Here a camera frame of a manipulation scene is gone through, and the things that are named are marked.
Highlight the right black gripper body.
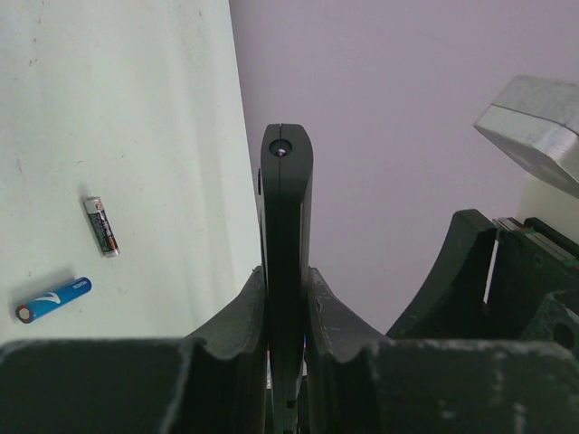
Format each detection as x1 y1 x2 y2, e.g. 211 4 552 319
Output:
487 217 578 344

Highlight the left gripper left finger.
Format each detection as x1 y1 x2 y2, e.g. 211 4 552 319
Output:
1 270 267 433

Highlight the black grey battery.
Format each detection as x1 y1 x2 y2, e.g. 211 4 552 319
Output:
83 196 119 258

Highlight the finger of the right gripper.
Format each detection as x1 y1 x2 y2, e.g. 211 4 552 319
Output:
386 209 497 339

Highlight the blue battery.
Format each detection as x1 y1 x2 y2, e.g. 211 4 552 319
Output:
14 277 92 324

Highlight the black remote control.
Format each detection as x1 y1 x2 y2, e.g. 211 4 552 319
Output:
258 124 313 433

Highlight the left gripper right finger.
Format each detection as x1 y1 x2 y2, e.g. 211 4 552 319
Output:
307 269 578 433

